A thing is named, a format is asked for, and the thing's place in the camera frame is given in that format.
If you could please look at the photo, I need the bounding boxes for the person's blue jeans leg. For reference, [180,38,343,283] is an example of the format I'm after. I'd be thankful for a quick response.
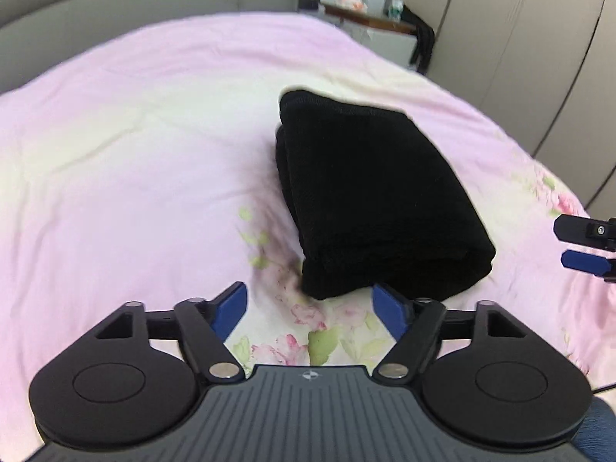
[574,393,616,462]

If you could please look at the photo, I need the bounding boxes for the beige wardrobe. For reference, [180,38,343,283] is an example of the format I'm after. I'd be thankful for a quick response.
[427,0,616,213]

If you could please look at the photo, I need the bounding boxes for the grey padded headboard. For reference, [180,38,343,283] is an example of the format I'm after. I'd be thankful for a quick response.
[0,0,302,96]

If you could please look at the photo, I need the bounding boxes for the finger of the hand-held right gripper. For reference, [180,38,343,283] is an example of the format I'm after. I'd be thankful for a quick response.
[553,214,616,252]
[560,249,616,284]

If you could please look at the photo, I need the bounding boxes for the black hanging cloth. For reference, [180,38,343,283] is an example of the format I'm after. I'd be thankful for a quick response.
[401,4,437,76]

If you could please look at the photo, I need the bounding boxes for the black pants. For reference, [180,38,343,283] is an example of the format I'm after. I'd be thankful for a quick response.
[274,89,497,301]

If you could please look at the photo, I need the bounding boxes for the wooden nightstand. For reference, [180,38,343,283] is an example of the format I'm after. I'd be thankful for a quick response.
[297,0,420,67]

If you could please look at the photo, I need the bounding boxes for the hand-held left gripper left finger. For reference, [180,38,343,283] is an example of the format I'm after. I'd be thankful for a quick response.
[85,281,249,382]

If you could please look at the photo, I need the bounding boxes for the pink floral bedsheet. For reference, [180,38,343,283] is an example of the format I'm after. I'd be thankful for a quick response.
[0,12,616,458]

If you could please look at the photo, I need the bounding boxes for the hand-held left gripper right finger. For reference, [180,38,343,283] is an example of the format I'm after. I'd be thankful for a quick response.
[372,283,531,382]

